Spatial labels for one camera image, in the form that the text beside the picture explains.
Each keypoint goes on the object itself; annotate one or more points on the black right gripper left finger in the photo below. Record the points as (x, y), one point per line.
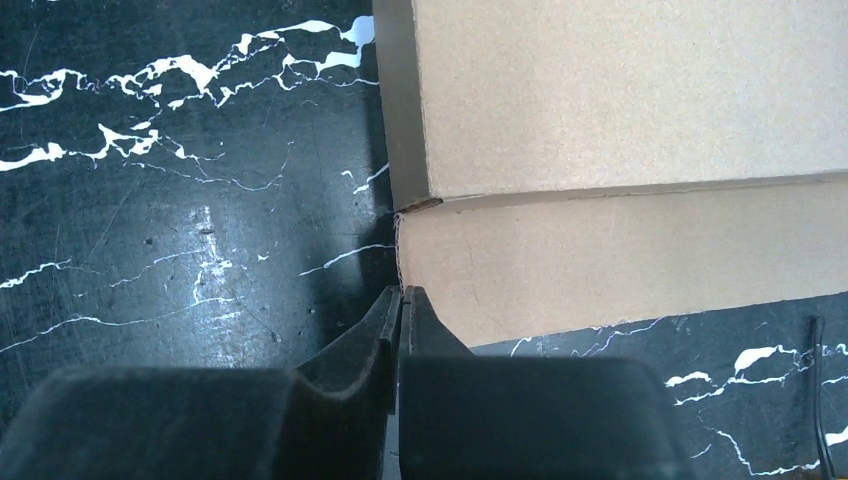
(325, 419)

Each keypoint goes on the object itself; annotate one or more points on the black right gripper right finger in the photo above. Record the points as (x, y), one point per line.
(467, 416)

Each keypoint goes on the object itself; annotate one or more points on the brown cardboard box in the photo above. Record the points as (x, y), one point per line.
(558, 165)

